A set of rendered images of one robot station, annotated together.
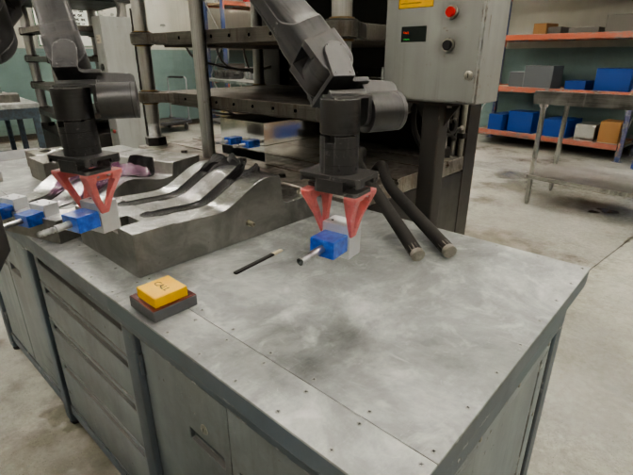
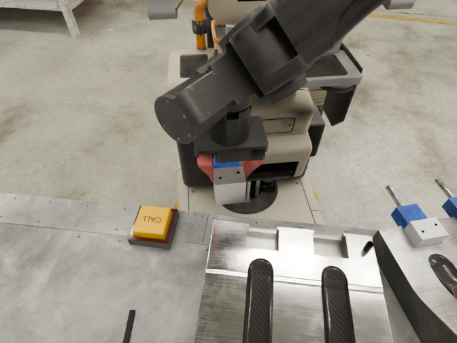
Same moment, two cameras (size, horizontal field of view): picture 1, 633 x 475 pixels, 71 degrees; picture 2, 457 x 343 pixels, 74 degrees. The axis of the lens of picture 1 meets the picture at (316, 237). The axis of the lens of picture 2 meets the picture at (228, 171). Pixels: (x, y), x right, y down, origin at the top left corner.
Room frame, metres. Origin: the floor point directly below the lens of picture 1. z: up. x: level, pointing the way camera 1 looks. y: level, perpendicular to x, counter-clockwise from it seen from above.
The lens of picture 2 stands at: (1.00, 0.20, 1.33)
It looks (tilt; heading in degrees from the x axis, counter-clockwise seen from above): 49 degrees down; 144
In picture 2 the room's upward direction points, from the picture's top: straight up
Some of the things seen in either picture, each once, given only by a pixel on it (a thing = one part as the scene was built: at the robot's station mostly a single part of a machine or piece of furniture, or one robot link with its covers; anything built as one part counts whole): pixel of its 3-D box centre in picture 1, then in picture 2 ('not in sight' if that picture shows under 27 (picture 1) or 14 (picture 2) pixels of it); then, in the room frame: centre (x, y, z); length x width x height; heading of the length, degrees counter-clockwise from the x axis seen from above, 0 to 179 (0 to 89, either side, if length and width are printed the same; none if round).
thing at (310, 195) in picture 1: (331, 203); not in sight; (0.66, -0.02, 0.98); 0.07 x 0.07 x 0.09; 56
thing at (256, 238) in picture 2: (123, 229); (261, 241); (0.83, 0.38, 0.87); 0.05 x 0.05 x 0.04; 48
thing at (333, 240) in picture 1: (325, 246); not in sight; (0.62, -0.01, 0.93); 0.13 x 0.05 x 0.05; 146
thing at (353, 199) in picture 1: (345, 205); not in sight; (0.64, -0.04, 0.98); 0.07 x 0.07 x 0.09; 56
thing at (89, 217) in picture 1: (75, 221); (226, 165); (0.70, 0.40, 0.94); 0.13 x 0.05 x 0.05; 151
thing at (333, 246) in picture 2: not in sight; (327, 248); (0.91, 0.46, 0.87); 0.05 x 0.05 x 0.04; 48
